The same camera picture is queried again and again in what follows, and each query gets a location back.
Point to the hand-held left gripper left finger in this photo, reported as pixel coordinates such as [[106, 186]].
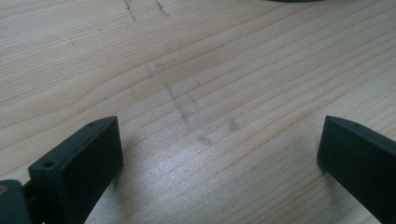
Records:
[[77, 168]]

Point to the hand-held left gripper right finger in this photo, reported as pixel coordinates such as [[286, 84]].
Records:
[[361, 161]]

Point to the black round table grommet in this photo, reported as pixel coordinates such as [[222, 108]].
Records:
[[295, 0]]

